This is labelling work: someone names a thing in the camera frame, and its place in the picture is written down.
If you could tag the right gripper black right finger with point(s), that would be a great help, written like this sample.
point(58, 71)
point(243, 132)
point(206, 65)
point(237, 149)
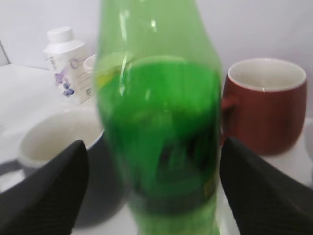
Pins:
point(263, 200)

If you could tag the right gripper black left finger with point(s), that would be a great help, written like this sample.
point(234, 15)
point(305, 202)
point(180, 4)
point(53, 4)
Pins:
point(48, 201)

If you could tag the green soda bottle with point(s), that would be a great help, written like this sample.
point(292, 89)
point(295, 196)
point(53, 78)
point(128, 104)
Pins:
point(157, 79)

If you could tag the grey ceramic mug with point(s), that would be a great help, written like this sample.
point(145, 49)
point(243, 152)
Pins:
point(49, 137)

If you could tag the black ceramic mug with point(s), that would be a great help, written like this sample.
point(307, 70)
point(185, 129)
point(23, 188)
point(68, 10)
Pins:
point(264, 104)

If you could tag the white yogurt bottle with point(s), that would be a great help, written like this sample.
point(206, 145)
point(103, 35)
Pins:
point(65, 56)

